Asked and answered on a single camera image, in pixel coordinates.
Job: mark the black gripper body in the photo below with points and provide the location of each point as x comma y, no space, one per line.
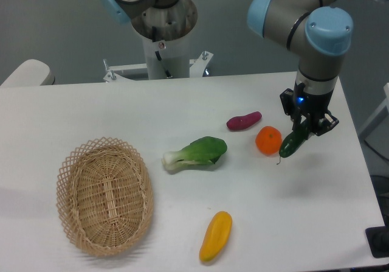
298,100

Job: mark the black device at table edge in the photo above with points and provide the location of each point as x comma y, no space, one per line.
378,241

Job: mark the yellow mango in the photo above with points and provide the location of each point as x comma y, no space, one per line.
216,236

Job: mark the green bok choy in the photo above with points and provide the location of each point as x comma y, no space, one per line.
201,152

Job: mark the white furniture at right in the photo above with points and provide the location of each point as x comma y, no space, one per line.
377,116

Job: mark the green cucumber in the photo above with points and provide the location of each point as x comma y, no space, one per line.
293,141

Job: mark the woven wicker basket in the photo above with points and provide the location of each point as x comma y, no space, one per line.
104,197

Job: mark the white chair back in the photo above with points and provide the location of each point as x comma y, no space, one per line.
30,73

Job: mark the orange tangerine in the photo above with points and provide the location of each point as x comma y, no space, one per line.
268,140

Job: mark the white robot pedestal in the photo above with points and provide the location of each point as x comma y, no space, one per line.
165,35

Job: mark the purple sweet potato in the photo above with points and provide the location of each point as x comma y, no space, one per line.
239,123

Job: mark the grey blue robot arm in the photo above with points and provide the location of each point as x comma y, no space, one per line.
314,30

